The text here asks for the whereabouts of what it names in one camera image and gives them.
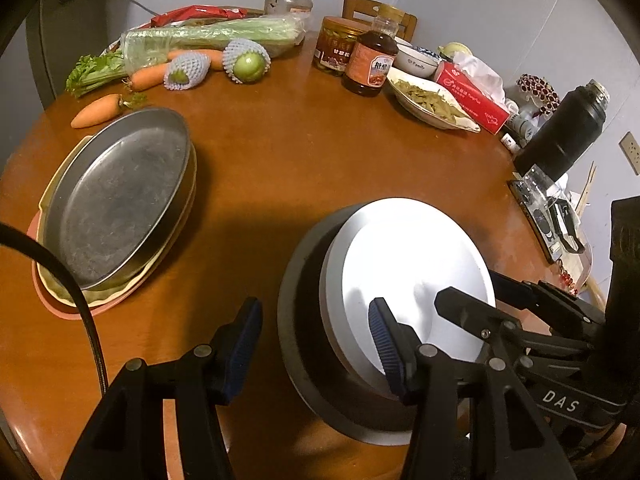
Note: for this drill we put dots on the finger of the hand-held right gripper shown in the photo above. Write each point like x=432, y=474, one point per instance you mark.
x=530, y=297
x=470, y=312

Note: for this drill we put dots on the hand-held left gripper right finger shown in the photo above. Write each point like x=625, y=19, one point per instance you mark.
x=387, y=345

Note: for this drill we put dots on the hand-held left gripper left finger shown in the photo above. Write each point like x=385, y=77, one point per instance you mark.
x=245, y=350

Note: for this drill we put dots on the yellow shell-shaped plate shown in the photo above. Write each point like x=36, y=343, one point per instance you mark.
x=100, y=297

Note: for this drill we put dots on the steel plate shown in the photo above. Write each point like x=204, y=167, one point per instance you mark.
x=115, y=195

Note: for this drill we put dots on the black flat device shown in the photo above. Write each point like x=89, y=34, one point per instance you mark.
x=537, y=225

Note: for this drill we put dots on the wooden stick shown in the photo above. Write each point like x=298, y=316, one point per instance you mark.
x=586, y=187

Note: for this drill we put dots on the small white bottle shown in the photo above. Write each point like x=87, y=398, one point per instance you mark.
x=510, y=141

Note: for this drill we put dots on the black thermos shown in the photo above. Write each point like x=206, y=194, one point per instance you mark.
x=565, y=130

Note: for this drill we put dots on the red tissue box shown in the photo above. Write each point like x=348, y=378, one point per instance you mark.
x=472, y=100

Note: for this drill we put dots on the red white beaded ornament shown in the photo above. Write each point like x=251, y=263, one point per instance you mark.
x=539, y=91

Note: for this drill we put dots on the white dish of green beans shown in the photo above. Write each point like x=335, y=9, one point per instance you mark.
x=430, y=100

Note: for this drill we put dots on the white ceramic bowl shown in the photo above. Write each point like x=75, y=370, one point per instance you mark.
x=417, y=62

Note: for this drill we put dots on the brown sauce bottle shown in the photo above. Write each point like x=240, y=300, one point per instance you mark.
x=367, y=67

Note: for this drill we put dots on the carrot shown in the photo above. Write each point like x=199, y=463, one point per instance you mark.
x=150, y=76
x=95, y=112
x=210, y=57

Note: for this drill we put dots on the green fruit in foam net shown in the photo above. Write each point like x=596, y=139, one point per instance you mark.
x=247, y=62
x=187, y=71

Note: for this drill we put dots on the red label pickle jar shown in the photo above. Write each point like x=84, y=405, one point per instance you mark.
x=335, y=47

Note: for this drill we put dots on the celery in plastic bag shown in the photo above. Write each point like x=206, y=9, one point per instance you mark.
x=210, y=37

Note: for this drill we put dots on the wooden chair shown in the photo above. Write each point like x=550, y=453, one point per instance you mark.
x=360, y=7

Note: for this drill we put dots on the red snack bag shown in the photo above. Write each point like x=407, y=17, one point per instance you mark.
x=195, y=14

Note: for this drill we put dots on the glass jar black lid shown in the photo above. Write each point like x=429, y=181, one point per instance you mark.
x=289, y=2

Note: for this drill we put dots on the wall socket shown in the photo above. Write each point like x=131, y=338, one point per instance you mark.
x=631, y=152

